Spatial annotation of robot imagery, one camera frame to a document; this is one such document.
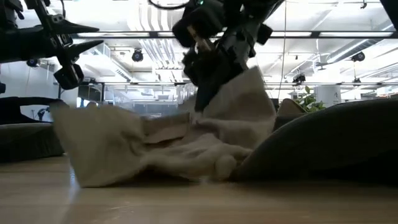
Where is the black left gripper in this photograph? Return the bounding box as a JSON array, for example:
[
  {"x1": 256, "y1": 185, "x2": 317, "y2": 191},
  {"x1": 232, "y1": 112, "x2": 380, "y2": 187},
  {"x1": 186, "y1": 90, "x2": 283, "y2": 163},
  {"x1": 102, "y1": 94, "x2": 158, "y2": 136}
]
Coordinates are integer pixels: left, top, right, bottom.
[{"x1": 0, "y1": 0, "x2": 105, "y2": 67}]

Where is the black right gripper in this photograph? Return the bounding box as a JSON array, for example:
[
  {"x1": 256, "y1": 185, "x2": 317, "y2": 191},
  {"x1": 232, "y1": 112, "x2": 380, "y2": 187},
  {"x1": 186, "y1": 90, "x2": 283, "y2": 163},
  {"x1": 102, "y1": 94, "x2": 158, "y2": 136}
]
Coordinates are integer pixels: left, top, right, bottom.
[{"x1": 172, "y1": 0, "x2": 280, "y2": 113}]

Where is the beige fabric bucket hat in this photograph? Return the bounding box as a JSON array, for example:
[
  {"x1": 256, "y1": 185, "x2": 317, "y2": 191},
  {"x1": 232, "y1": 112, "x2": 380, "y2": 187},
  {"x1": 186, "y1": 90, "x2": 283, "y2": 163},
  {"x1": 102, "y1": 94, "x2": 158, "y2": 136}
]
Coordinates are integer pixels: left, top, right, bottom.
[{"x1": 49, "y1": 65, "x2": 277, "y2": 189}]

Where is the tan hat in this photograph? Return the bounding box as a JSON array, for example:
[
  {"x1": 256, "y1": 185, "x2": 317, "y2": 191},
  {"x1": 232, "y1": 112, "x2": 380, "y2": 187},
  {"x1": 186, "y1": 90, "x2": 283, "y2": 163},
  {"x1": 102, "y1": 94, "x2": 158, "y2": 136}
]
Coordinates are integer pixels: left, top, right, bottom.
[{"x1": 272, "y1": 98, "x2": 308, "y2": 131}]

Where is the black brimmed hat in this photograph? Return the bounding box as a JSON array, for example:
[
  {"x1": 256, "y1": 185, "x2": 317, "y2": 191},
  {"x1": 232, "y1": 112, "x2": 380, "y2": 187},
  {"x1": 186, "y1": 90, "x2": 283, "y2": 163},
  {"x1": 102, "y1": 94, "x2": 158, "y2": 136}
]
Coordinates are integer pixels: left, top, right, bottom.
[{"x1": 0, "y1": 96, "x2": 68, "y2": 163}]

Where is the dark grey brimmed hat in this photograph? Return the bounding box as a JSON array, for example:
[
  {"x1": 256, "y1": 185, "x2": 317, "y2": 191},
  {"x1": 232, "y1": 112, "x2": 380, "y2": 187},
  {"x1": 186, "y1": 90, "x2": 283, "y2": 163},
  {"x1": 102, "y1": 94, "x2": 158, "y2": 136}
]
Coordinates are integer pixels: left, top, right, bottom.
[{"x1": 229, "y1": 98, "x2": 398, "y2": 187}]

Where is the green potted plant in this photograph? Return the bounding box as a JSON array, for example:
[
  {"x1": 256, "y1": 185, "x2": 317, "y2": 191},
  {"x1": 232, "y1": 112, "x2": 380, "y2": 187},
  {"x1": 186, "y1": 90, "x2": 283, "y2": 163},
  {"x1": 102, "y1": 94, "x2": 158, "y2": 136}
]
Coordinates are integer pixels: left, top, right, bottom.
[{"x1": 294, "y1": 85, "x2": 326, "y2": 113}]

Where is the white round pillar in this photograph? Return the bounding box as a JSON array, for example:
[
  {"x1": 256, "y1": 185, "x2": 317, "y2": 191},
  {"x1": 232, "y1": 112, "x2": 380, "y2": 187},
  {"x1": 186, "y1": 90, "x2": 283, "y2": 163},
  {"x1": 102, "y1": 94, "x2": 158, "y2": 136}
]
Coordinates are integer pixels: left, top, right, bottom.
[{"x1": 315, "y1": 85, "x2": 342, "y2": 108}]

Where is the black cable loop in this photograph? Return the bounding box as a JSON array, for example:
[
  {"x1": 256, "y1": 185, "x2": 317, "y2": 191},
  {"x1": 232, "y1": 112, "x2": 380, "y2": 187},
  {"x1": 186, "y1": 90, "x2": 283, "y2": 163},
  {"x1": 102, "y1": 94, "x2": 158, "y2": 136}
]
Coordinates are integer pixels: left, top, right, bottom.
[{"x1": 147, "y1": 0, "x2": 191, "y2": 11}]

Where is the black horizontal frame bar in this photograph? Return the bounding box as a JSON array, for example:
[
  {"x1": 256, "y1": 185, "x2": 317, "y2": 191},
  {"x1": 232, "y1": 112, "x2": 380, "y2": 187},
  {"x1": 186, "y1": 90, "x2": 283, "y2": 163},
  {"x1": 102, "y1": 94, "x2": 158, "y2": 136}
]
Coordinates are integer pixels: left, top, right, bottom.
[{"x1": 70, "y1": 30, "x2": 398, "y2": 40}]

